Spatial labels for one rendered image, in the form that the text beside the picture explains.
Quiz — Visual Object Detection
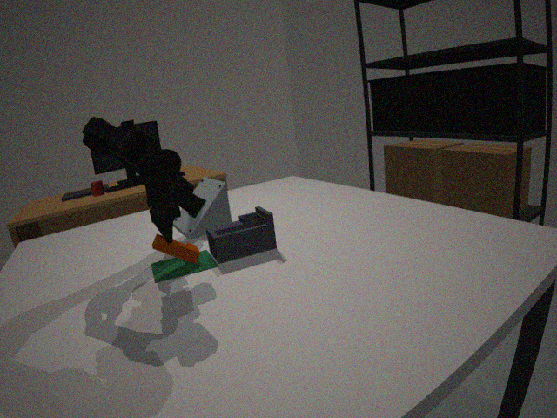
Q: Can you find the orange l-shaped part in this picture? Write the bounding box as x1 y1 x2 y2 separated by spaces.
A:
152 234 200 264

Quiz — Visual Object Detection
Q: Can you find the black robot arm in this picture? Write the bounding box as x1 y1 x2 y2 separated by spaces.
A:
83 117 206 219

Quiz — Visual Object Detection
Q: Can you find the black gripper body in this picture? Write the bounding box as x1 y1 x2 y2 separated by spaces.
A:
144 177 181 223

